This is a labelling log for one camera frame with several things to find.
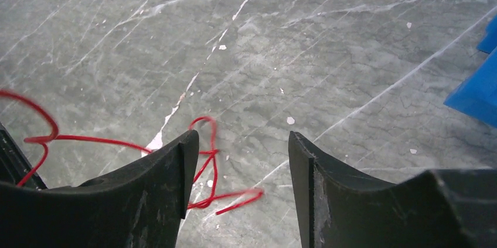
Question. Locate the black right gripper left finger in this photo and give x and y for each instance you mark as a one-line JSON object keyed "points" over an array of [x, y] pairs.
{"points": [[138, 205]]}

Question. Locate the black base frame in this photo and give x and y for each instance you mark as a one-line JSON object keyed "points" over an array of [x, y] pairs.
{"points": [[14, 165]]}

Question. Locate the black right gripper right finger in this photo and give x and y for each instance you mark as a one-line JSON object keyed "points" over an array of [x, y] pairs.
{"points": [[340, 206]]}

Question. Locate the blue plastic bin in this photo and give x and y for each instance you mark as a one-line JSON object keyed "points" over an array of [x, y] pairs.
{"points": [[476, 96]]}

